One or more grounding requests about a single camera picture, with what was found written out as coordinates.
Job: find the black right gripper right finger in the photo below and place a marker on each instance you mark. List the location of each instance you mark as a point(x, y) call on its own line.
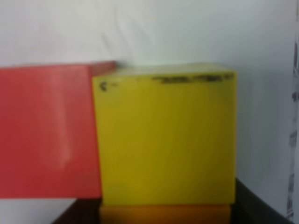
point(250, 209)

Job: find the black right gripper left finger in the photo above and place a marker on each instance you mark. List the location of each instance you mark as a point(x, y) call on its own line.
point(82, 211)

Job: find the red block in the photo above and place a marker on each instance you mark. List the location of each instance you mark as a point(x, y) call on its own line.
point(48, 143)

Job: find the orange block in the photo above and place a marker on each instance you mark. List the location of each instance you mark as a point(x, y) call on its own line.
point(165, 214)

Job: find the yellow block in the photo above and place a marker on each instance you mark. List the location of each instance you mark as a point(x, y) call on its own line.
point(167, 134)

